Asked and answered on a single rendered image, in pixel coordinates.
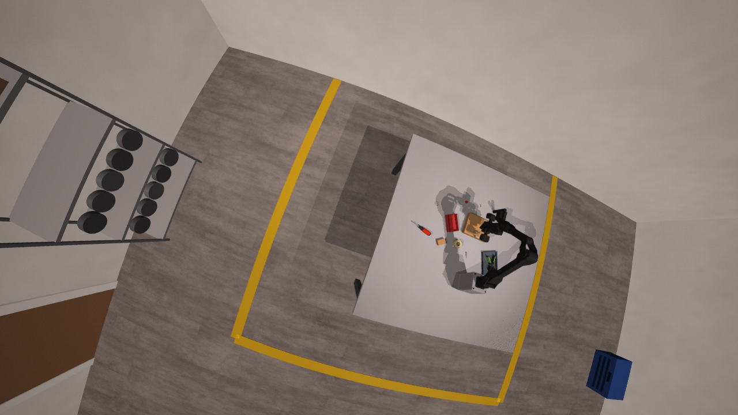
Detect red open tray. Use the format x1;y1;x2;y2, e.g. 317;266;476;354
445;214;459;232

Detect red-handled screwdriver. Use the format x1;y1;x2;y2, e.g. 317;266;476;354
415;223;431;236

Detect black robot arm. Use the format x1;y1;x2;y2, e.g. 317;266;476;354
475;210;539;289

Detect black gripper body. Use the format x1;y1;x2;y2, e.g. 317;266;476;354
479;213;496;242

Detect light wooden board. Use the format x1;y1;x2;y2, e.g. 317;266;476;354
462;213;487;240

